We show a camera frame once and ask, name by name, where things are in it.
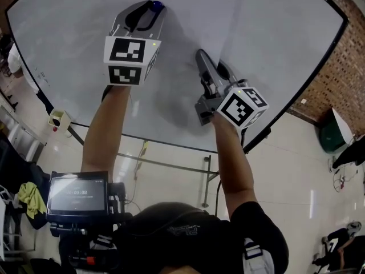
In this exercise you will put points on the black chest rig mount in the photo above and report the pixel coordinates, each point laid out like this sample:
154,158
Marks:
94,250

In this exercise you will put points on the person's left forearm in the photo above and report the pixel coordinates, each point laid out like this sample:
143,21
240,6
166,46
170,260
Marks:
102,130

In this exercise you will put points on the person's black shirt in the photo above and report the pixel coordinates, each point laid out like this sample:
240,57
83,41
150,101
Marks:
185,238

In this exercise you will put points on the black field monitor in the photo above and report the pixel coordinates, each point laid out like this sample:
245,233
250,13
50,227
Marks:
77,194

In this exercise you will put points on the blue round magnet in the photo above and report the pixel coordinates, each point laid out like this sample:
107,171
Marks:
157,5

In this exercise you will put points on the person's right forearm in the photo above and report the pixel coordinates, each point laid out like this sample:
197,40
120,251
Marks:
233,164

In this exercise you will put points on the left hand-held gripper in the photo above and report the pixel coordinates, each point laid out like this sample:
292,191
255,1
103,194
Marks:
127,58

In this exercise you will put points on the yellow-green cloth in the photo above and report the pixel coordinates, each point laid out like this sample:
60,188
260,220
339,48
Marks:
31,198

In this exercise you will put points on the large white whiteboard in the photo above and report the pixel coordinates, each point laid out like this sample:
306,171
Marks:
71,38

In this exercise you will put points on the beige marker holder box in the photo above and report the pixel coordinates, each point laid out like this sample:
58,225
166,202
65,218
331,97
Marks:
61,118

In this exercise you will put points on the white paper sheet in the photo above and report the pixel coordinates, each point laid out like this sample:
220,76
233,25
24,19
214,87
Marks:
208,24

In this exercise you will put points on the green bin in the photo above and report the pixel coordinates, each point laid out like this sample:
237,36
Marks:
333,136

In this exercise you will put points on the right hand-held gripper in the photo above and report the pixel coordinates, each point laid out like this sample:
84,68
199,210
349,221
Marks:
239,108

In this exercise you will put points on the yellow black floor tape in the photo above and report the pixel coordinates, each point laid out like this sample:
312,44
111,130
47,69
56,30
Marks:
142,156

